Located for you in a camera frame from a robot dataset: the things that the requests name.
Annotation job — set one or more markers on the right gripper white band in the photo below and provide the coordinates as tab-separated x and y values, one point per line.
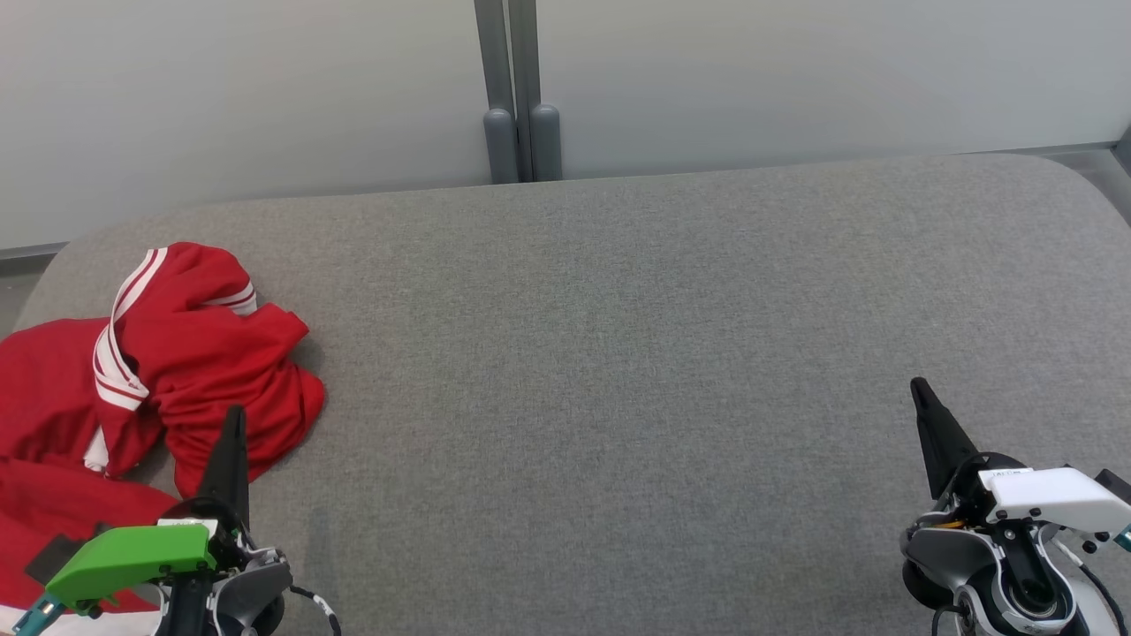
1060	496

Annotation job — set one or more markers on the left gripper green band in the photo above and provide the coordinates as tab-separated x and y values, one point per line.
132	556

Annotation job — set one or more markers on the red basketball jersey number 23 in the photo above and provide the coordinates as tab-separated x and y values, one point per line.
230	353

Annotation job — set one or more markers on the plain red garment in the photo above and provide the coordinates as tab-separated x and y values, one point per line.
53	503

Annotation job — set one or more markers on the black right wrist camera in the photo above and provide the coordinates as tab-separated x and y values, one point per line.
1115	486

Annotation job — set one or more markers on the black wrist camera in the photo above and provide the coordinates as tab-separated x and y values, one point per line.
55	556
1115	486

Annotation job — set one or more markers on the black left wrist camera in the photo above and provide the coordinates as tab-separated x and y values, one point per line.
55	556

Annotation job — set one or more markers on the grey partition post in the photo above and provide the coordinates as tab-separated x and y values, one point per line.
497	132
543	132

